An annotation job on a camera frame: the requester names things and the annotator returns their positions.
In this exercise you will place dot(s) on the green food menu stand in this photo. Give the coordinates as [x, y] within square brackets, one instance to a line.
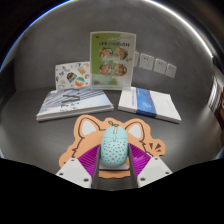
[111, 60]

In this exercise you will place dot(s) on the mint green perforated computer mouse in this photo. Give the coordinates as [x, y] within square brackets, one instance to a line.
[114, 146]

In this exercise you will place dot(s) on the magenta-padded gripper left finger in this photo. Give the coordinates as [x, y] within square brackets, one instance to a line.
[75, 171]

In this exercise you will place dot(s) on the white book with blue band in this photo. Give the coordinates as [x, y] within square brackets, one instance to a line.
[150, 105]

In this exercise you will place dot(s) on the white sticker sheet card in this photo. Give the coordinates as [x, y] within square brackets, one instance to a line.
[71, 76]

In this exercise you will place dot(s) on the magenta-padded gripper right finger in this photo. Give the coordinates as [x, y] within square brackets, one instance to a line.
[154, 170]

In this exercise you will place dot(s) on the white wall outlet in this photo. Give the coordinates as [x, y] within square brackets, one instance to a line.
[146, 62]
[171, 71]
[160, 66]
[136, 58]

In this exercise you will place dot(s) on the grey striped cover book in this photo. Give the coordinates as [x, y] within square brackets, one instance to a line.
[73, 103]

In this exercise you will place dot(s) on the orange corgi-shaped mouse pad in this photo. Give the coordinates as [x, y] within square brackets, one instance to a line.
[86, 140]

